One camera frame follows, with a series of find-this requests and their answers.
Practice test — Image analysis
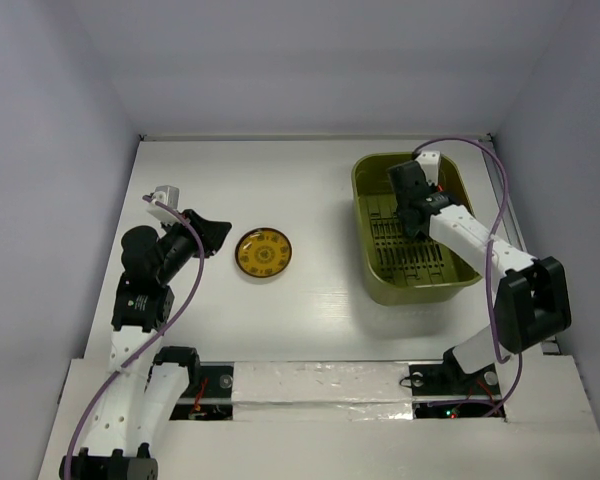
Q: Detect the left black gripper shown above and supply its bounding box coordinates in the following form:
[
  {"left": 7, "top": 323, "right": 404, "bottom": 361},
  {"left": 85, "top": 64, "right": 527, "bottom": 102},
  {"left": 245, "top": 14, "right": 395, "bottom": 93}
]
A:
[{"left": 155, "top": 208, "right": 230, "bottom": 283}]

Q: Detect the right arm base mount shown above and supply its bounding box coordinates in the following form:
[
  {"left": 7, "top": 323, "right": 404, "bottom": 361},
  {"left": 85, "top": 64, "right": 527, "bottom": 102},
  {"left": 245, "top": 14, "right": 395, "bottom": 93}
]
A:
[{"left": 399, "top": 363, "right": 505, "bottom": 420}]

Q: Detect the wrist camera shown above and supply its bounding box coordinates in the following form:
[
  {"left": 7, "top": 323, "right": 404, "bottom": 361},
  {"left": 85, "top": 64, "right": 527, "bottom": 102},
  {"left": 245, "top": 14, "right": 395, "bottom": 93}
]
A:
[
  {"left": 414, "top": 151, "right": 441, "bottom": 186},
  {"left": 143, "top": 185, "right": 180, "bottom": 223}
]

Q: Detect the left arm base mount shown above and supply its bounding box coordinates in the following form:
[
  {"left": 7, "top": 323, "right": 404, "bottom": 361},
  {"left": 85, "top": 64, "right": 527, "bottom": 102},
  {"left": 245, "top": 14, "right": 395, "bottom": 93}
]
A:
[{"left": 170, "top": 363, "right": 234, "bottom": 421}]

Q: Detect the olive green dish rack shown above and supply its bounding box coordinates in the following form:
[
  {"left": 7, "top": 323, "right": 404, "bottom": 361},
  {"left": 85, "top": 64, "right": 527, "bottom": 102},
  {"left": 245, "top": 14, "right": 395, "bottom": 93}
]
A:
[{"left": 352, "top": 152, "right": 481, "bottom": 306}]

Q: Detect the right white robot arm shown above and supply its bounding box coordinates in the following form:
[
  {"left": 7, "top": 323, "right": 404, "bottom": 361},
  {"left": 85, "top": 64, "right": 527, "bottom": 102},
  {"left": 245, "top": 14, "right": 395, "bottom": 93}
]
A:
[{"left": 387, "top": 160, "right": 572, "bottom": 392}]

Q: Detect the yellow patterned plate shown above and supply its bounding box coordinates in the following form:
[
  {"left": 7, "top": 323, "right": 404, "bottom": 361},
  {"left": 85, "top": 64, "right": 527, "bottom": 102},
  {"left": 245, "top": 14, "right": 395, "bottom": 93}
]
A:
[{"left": 234, "top": 227, "right": 293, "bottom": 279}]

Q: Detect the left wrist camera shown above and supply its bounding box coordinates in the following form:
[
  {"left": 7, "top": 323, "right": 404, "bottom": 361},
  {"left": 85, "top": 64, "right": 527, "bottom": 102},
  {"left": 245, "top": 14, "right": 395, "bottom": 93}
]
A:
[{"left": 143, "top": 185, "right": 180, "bottom": 223}]

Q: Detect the silver foil tape strip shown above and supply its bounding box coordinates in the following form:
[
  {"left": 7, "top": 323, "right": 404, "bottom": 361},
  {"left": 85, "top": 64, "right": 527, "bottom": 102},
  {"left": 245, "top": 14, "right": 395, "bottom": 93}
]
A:
[{"left": 231, "top": 362, "right": 413, "bottom": 422}]

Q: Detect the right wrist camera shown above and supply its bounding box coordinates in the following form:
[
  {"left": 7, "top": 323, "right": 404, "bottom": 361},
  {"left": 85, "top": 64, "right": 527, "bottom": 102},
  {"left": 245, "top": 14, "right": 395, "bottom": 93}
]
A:
[{"left": 414, "top": 151, "right": 441, "bottom": 186}]

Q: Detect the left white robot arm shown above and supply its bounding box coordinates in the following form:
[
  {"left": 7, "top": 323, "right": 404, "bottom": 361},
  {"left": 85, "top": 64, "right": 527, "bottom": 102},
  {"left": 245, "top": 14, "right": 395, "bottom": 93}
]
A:
[{"left": 59, "top": 208, "right": 232, "bottom": 479}]

